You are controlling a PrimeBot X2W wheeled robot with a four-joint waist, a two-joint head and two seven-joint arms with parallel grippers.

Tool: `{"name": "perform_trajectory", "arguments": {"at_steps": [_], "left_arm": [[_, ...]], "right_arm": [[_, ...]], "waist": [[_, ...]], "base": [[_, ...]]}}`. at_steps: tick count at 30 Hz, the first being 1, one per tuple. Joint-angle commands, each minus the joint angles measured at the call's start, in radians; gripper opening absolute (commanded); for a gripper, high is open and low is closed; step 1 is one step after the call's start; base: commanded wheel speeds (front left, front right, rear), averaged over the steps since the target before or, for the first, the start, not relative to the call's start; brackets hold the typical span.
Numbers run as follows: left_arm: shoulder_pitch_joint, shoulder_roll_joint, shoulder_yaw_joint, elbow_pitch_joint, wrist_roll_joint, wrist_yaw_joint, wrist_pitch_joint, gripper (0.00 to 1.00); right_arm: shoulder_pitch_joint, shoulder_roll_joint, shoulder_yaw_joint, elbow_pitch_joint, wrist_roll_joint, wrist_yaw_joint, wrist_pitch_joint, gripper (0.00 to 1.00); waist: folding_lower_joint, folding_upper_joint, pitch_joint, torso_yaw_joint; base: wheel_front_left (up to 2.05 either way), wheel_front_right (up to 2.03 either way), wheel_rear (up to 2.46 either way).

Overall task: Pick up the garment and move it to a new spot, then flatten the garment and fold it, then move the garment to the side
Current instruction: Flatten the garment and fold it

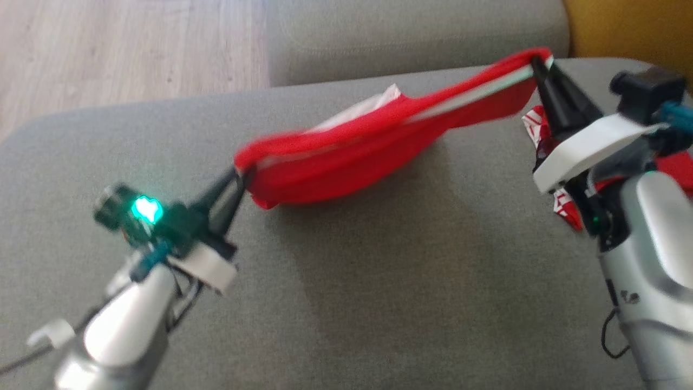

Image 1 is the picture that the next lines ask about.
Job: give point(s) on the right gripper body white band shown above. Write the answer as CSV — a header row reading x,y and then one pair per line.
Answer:
x,y
590,146

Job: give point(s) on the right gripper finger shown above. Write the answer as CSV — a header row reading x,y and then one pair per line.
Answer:
x,y
579,108
552,108

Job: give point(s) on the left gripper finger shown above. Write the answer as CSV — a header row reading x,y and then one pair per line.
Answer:
x,y
214,195
230,208

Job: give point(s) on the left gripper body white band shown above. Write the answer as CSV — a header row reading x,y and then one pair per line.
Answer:
x,y
206,265

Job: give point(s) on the red number 23 basketball jersey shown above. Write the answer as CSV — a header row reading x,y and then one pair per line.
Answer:
x,y
679,168

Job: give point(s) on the red shorts with white stripe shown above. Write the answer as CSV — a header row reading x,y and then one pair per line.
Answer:
x,y
335,168

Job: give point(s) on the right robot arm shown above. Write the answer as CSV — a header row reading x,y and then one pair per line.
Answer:
x,y
655,271

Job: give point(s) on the wide yellow sofa back cushion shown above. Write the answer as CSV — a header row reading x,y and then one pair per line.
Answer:
x,y
622,27

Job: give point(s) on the large grey sofa seat cushion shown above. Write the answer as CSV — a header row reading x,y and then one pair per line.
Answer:
x,y
379,271

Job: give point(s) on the medium grey sofa seat cushion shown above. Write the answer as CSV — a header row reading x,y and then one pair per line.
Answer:
x,y
406,32

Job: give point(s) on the teal left camera connector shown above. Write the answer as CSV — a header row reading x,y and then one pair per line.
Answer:
x,y
149,260

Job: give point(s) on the teal camera connector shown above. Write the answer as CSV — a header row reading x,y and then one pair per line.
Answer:
x,y
149,260
677,116

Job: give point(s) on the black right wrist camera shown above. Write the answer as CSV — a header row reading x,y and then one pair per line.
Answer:
x,y
649,89

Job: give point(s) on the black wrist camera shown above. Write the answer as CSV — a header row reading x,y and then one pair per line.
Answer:
x,y
111,208
649,89

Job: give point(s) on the teal right camera connector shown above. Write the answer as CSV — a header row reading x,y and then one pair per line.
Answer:
x,y
677,116

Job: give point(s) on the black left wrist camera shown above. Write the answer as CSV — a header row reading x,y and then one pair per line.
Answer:
x,y
111,208

